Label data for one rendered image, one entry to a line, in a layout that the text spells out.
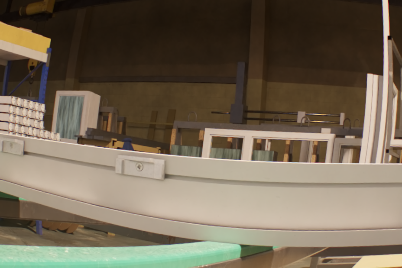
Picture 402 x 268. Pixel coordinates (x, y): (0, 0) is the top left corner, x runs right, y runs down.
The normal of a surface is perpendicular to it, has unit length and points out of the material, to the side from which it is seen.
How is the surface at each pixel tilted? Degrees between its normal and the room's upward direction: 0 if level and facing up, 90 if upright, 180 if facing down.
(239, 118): 90
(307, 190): 90
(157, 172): 90
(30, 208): 90
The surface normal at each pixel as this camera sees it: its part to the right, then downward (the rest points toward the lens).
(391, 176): -0.42, -0.12
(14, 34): 0.91, 0.04
